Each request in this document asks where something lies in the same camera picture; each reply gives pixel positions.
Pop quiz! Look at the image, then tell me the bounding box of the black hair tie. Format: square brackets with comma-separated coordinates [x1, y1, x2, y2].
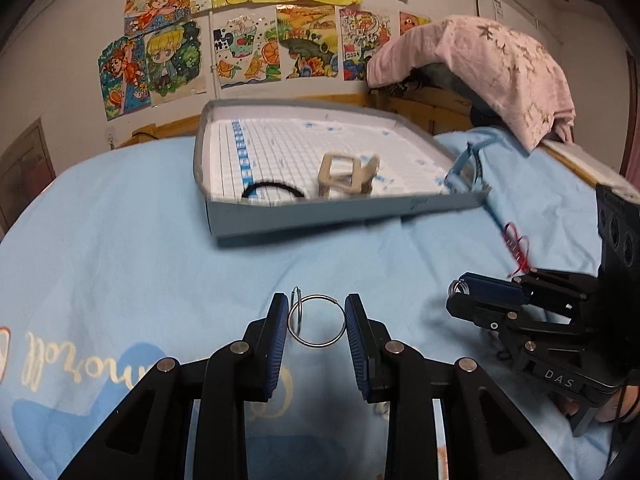
[240, 179, 307, 202]

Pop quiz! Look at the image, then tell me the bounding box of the light blue bed sheet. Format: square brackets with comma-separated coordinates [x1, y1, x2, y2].
[1, 138, 611, 479]

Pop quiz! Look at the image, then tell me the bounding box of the fish and cup drawing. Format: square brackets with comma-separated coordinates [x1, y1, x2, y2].
[212, 8, 282, 89]

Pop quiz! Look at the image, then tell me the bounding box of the white mattress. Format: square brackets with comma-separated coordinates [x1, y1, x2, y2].
[539, 140, 639, 203]

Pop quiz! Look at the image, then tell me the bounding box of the anime girl orange drawing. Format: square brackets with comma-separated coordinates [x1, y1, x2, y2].
[98, 36, 151, 122]

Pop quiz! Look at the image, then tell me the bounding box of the grey cardboard tray box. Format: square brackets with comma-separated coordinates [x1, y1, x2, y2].
[193, 100, 490, 240]

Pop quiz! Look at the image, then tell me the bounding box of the person's right hand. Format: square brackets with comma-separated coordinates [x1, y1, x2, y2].
[555, 386, 639, 422]

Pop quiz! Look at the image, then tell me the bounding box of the orange mermaid drawing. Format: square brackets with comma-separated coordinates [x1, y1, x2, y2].
[124, 0, 191, 38]

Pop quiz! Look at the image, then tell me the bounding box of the light blue wrist watch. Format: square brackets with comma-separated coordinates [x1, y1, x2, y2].
[444, 134, 501, 195]

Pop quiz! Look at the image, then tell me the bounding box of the pink floral blanket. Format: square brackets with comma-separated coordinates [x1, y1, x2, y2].
[367, 15, 576, 152]

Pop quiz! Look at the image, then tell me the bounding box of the small wall hatch door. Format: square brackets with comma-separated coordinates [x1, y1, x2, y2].
[0, 118, 56, 233]

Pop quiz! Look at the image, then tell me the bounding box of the blond boy drawing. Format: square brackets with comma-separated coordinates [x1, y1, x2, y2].
[144, 21, 206, 106]

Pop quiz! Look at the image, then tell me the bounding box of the landscape hills drawing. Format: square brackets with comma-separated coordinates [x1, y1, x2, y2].
[277, 4, 338, 79]

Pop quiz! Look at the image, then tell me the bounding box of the silver ring bracelet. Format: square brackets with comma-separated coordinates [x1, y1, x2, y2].
[287, 292, 348, 348]
[290, 285, 305, 337]

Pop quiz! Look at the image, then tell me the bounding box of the colourful town drawing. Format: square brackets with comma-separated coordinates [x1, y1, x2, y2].
[340, 8, 392, 81]

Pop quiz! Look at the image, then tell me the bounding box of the wooden bed frame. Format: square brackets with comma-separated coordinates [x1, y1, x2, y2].
[117, 86, 601, 187]

